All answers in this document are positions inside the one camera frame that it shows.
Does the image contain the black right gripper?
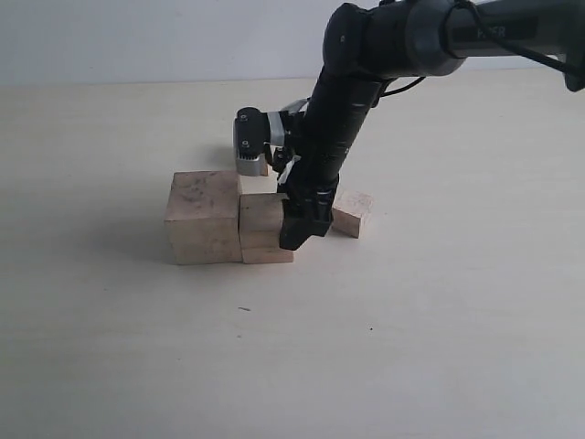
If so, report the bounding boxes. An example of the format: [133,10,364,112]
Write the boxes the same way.
[276,155,339,251]

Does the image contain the smallest wooden cube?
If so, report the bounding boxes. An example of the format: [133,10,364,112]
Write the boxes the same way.
[332,188,374,239]

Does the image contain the third largest wooden cube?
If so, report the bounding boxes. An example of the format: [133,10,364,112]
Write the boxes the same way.
[239,166,278,194]

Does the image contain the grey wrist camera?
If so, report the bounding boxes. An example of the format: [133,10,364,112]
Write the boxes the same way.
[233,107,285,177]

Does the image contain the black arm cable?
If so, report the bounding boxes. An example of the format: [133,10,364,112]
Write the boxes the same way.
[378,0,585,98]

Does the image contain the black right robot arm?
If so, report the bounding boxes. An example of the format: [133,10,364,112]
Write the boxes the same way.
[272,1,584,251]

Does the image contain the second largest wooden cube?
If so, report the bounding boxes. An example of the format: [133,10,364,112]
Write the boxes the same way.
[239,193,294,264]

